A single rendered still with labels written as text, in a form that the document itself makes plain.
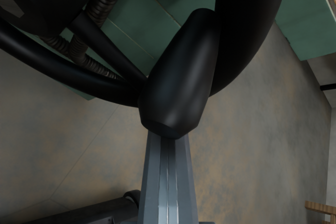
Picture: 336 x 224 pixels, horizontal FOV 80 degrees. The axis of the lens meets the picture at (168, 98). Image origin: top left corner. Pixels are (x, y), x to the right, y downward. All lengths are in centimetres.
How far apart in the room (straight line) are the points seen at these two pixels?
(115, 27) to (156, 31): 9
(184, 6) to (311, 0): 17
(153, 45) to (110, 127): 66
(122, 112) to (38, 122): 36
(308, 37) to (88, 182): 93
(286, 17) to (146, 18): 22
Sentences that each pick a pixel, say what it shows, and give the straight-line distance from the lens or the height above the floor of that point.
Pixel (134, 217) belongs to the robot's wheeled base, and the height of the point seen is 21.
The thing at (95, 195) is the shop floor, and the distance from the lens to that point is 104.
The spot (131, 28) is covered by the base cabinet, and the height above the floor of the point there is 62.
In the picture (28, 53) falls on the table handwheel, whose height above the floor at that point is 69.
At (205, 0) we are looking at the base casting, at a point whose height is 78.
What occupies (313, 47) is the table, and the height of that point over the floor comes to 87.
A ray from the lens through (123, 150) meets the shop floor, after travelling 106.
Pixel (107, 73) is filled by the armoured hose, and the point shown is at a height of 60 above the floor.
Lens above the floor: 95
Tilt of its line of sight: 51 degrees down
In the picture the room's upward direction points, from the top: 77 degrees clockwise
